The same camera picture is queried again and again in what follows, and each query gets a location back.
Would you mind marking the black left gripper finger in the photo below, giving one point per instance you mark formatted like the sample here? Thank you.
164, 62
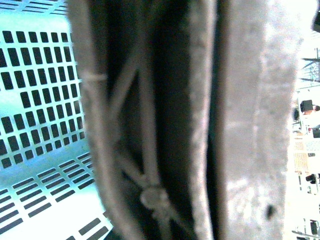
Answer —
258, 47

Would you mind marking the brown basket handle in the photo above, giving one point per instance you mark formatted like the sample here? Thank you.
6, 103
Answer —
146, 70

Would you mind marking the teal plastic basket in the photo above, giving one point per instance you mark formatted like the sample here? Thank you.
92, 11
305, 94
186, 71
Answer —
47, 185

